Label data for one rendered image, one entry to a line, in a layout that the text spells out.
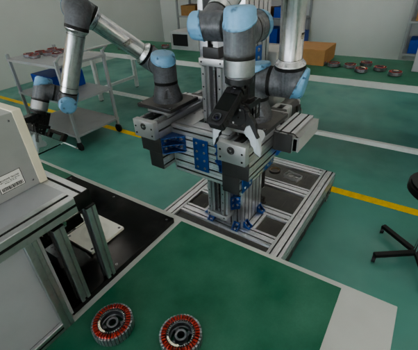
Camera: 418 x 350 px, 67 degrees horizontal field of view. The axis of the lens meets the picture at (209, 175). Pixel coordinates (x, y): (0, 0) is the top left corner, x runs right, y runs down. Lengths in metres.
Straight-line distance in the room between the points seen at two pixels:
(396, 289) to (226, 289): 1.35
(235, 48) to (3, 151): 0.59
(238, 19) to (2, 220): 0.69
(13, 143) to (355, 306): 1.01
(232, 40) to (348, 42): 6.60
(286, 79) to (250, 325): 0.84
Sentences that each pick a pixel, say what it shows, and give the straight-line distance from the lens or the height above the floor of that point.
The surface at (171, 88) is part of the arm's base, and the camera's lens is 1.59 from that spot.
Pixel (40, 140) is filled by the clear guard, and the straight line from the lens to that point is 1.36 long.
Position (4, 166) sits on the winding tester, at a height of 1.20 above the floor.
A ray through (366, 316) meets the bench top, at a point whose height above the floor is 0.75.
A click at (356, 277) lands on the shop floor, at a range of 2.16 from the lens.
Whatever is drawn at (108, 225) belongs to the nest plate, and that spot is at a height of 0.78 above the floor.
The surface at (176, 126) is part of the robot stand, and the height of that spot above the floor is 0.94.
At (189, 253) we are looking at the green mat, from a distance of 1.13.
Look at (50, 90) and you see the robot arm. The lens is 1.66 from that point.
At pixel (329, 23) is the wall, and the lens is 7.35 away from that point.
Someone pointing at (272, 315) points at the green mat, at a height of 0.75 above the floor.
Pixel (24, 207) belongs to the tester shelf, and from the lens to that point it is 0.88.
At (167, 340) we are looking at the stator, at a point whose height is 0.78.
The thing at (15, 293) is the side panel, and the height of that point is 0.96.
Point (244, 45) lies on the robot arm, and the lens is 0.76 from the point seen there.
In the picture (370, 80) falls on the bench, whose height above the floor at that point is 0.75.
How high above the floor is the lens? 1.57
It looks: 33 degrees down
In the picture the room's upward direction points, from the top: 3 degrees counter-clockwise
